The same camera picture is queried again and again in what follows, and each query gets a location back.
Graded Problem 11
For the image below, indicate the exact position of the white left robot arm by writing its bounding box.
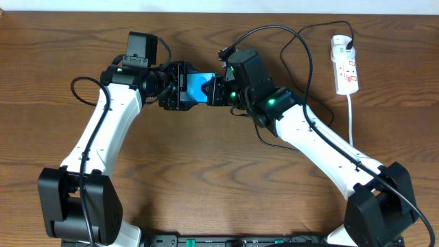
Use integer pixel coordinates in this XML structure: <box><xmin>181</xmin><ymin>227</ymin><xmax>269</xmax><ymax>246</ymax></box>
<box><xmin>37</xmin><ymin>56</ymin><xmax>196</xmax><ymax>246</ymax></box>

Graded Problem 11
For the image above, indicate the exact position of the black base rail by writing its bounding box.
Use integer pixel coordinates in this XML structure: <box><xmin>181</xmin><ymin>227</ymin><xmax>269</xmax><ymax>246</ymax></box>
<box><xmin>140</xmin><ymin>235</ymin><xmax>330</xmax><ymax>247</ymax></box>

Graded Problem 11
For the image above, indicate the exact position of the white power strip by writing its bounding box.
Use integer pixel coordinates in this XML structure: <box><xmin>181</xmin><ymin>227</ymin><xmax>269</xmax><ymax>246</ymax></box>
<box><xmin>330</xmin><ymin>35</ymin><xmax>359</xmax><ymax>95</ymax></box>

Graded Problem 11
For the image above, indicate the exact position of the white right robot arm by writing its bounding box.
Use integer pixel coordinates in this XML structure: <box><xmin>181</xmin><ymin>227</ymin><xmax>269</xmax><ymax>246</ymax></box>
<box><xmin>203</xmin><ymin>48</ymin><xmax>421</xmax><ymax>246</ymax></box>

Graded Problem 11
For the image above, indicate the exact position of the blue Galaxy smartphone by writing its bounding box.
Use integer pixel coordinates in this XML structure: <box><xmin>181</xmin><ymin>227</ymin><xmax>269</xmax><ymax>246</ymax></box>
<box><xmin>180</xmin><ymin>72</ymin><xmax>217</xmax><ymax>103</ymax></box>

